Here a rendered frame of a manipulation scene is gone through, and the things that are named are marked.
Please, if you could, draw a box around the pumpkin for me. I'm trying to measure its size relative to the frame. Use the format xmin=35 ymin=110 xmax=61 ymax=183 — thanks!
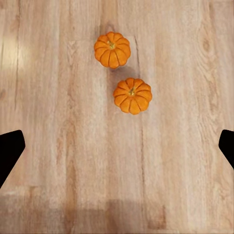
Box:
xmin=113 ymin=78 xmax=152 ymax=115
xmin=94 ymin=32 xmax=131 ymax=69

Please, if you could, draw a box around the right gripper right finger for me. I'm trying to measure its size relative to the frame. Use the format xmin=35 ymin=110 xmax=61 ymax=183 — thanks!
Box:
xmin=218 ymin=129 xmax=234 ymax=169

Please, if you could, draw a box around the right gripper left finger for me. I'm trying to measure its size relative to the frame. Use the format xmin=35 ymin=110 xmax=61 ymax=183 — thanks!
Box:
xmin=0 ymin=130 xmax=25 ymax=187

